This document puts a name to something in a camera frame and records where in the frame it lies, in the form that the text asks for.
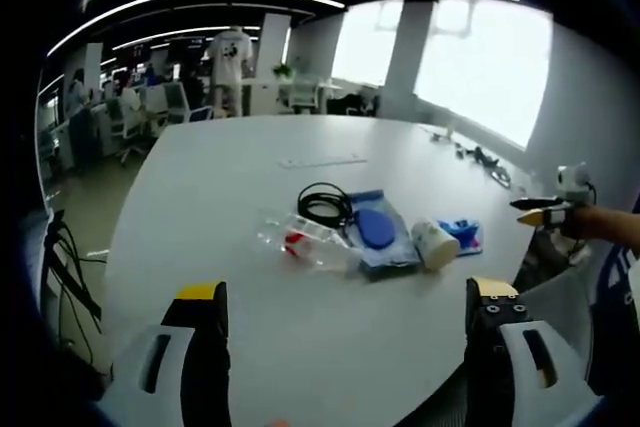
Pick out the table cable slot cover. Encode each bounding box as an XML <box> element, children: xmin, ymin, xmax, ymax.
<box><xmin>278</xmin><ymin>157</ymin><xmax>369</xmax><ymax>169</ymax></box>

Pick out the blue plastic pouch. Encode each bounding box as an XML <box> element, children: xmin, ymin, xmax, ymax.
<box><xmin>343</xmin><ymin>189</ymin><xmax>422</xmax><ymax>279</ymax></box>

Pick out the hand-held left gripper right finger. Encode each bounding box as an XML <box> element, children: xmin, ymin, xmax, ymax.
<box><xmin>463</xmin><ymin>275</ymin><xmax>603</xmax><ymax>427</ymax></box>

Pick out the black cables bundle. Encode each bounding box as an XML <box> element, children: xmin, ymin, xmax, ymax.
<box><xmin>43</xmin><ymin>208</ymin><xmax>105</xmax><ymax>351</ymax></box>

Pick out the blue clip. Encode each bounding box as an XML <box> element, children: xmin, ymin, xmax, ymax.
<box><xmin>436</xmin><ymin>216</ymin><xmax>485</xmax><ymax>256</ymax></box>

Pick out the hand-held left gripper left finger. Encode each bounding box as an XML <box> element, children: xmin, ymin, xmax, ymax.
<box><xmin>110</xmin><ymin>280</ymin><xmax>233</xmax><ymax>427</ymax></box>

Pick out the white mesh office chair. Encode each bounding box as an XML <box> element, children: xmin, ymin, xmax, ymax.
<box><xmin>155</xmin><ymin>82</ymin><xmax>192</xmax><ymax>124</ymax></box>

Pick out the clear plastic bag red item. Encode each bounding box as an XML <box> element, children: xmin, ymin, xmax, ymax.
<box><xmin>256</xmin><ymin>208</ymin><xmax>362</xmax><ymax>274</ymax></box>

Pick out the blue oval disc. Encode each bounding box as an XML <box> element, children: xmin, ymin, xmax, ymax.
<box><xmin>357</xmin><ymin>208</ymin><xmax>397</xmax><ymax>249</ymax></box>

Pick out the black cable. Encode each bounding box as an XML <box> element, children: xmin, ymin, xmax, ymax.
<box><xmin>297</xmin><ymin>182</ymin><xmax>357</xmax><ymax>241</ymax></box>

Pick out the white table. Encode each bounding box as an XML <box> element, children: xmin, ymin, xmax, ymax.
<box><xmin>98</xmin><ymin>114</ymin><xmax>569</xmax><ymax>427</ymax></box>

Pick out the white paper cup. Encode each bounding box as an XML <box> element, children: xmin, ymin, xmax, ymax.
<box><xmin>410</xmin><ymin>216</ymin><xmax>461</xmax><ymax>272</ymax></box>

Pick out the dark small tabletop clutter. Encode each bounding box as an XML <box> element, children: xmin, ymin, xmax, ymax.
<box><xmin>418</xmin><ymin>125</ymin><xmax>514</xmax><ymax>191</ymax></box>

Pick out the person's blue printed clothing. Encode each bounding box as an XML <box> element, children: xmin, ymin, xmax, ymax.
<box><xmin>584</xmin><ymin>239</ymin><xmax>640</xmax><ymax>398</ymax></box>

